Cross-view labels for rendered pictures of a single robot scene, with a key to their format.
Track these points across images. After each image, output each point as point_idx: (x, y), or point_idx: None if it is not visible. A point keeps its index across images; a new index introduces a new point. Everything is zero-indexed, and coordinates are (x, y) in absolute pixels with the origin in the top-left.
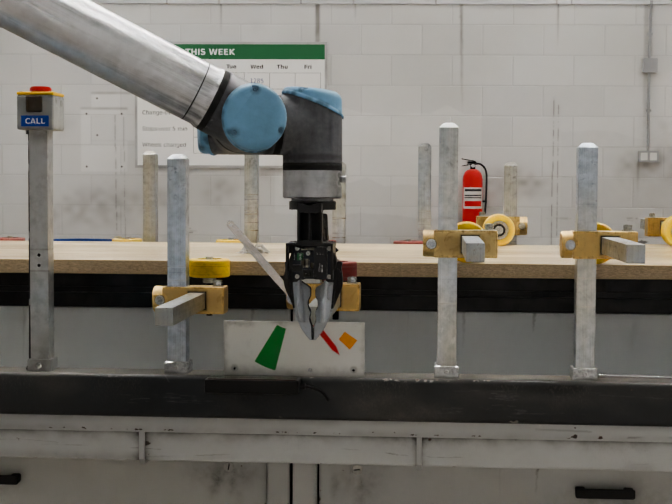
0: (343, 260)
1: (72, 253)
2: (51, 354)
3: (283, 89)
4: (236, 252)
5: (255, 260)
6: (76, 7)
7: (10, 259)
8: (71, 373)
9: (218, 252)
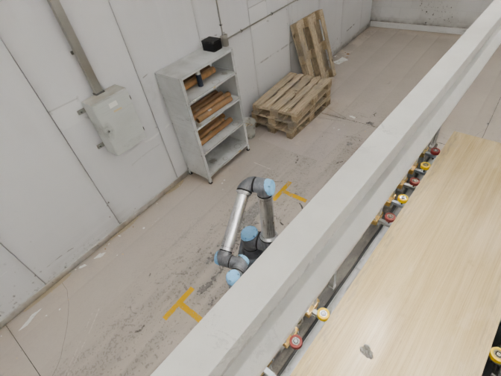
0: (298, 345)
1: (385, 295)
2: (330, 286)
3: (235, 269)
4: (376, 349)
5: (326, 330)
6: (229, 219)
7: (359, 271)
8: (323, 290)
9: (379, 343)
